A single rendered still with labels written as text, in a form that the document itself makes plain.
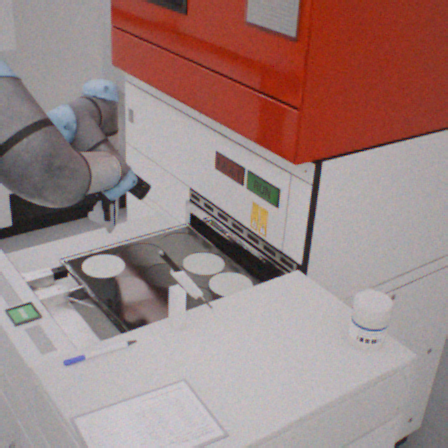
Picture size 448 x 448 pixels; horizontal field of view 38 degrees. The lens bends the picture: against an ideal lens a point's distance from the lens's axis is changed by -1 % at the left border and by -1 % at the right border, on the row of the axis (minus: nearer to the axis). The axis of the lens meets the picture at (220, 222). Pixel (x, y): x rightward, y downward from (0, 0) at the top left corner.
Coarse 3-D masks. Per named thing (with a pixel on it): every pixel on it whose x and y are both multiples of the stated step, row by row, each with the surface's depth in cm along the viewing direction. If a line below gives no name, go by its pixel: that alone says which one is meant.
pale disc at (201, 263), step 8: (192, 256) 162; (200, 256) 162; (208, 256) 163; (216, 256) 163; (184, 264) 159; (192, 264) 159; (200, 264) 159; (208, 264) 159; (216, 264) 160; (224, 264) 160; (192, 272) 156; (200, 272) 156; (208, 272) 156; (216, 272) 156
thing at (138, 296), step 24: (144, 240) 168; (168, 240) 168; (192, 240) 169; (72, 264) 156; (144, 264) 158; (96, 288) 148; (120, 288) 149; (144, 288) 149; (168, 288) 150; (120, 312) 141; (144, 312) 141
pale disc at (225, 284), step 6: (216, 276) 155; (222, 276) 155; (228, 276) 155; (234, 276) 155; (240, 276) 156; (210, 282) 153; (216, 282) 153; (222, 282) 153; (228, 282) 153; (234, 282) 153; (240, 282) 153; (246, 282) 154; (216, 288) 151; (222, 288) 151; (228, 288) 151; (234, 288) 151; (240, 288) 151; (246, 288) 151; (222, 294) 149; (228, 294) 149
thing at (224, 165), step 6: (216, 156) 164; (222, 156) 162; (216, 162) 164; (222, 162) 162; (228, 162) 160; (216, 168) 165; (222, 168) 163; (228, 168) 161; (234, 168) 159; (240, 168) 157; (228, 174) 161; (234, 174) 159; (240, 174) 157; (240, 180) 158
